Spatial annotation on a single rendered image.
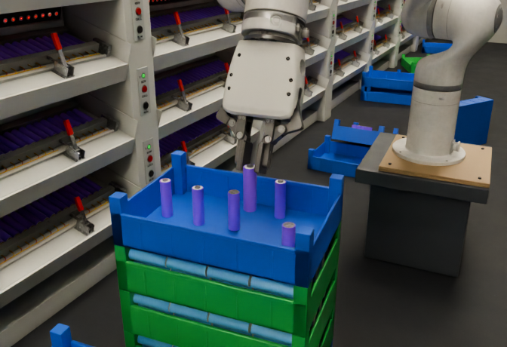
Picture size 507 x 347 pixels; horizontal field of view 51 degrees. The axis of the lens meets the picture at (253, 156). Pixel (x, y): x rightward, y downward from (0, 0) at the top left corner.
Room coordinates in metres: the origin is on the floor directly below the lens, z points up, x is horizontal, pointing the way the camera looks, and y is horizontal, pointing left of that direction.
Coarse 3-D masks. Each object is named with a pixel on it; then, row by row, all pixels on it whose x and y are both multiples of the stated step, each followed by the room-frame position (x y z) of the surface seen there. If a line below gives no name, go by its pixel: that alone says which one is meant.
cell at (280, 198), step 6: (276, 180) 0.76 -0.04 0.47; (282, 180) 0.76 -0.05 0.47; (276, 186) 0.75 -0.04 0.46; (282, 186) 0.75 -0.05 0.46; (276, 192) 0.75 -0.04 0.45; (282, 192) 0.75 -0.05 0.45; (276, 198) 0.75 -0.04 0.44; (282, 198) 0.75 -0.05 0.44; (276, 204) 0.75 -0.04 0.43; (282, 204) 0.75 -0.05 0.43; (276, 210) 0.75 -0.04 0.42; (282, 210) 0.75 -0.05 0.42; (276, 216) 0.75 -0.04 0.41; (282, 216) 0.75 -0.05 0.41
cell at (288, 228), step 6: (288, 222) 0.62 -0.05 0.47; (282, 228) 0.61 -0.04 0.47; (288, 228) 0.61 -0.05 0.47; (294, 228) 0.61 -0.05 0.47; (282, 234) 0.61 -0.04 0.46; (288, 234) 0.61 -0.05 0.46; (294, 234) 0.61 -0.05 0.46; (282, 240) 0.61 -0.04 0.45; (288, 240) 0.61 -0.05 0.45; (294, 240) 0.61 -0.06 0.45; (288, 246) 0.61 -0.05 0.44; (294, 246) 0.61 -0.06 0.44
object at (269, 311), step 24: (336, 240) 0.74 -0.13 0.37; (120, 264) 0.68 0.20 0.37; (144, 264) 0.67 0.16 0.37; (336, 264) 0.74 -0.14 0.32; (120, 288) 0.68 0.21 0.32; (144, 288) 0.66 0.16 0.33; (168, 288) 0.65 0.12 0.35; (192, 288) 0.63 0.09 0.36; (216, 288) 0.62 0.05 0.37; (240, 288) 0.61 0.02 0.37; (312, 288) 0.61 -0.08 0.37; (216, 312) 0.62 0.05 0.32; (240, 312) 0.61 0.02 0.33; (264, 312) 0.59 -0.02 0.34; (288, 312) 0.58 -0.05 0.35; (312, 312) 0.60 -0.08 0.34
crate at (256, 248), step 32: (160, 192) 0.80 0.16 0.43; (224, 192) 0.83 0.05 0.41; (288, 192) 0.79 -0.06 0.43; (320, 192) 0.77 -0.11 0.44; (128, 224) 0.67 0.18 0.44; (160, 224) 0.65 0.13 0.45; (192, 224) 0.73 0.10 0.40; (224, 224) 0.73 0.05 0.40; (256, 224) 0.73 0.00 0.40; (320, 224) 0.73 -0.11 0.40; (192, 256) 0.63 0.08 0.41; (224, 256) 0.61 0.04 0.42; (256, 256) 0.60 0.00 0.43; (288, 256) 0.58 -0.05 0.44; (320, 256) 0.63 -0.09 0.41
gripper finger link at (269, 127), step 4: (268, 120) 0.65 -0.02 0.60; (272, 120) 0.65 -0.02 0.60; (276, 120) 0.67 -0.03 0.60; (280, 120) 0.67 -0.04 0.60; (268, 124) 0.65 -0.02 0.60; (272, 124) 0.64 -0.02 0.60; (276, 124) 0.65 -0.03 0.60; (268, 128) 0.64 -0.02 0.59; (272, 128) 0.64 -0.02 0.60; (264, 132) 0.64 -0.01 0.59; (268, 132) 0.64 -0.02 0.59; (272, 132) 0.64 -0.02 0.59; (264, 136) 0.64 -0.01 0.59; (268, 136) 0.64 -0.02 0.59; (272, 136) 0.64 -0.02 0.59; (264, 140) 0.64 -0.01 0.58; (268, 140) 0.64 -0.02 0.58
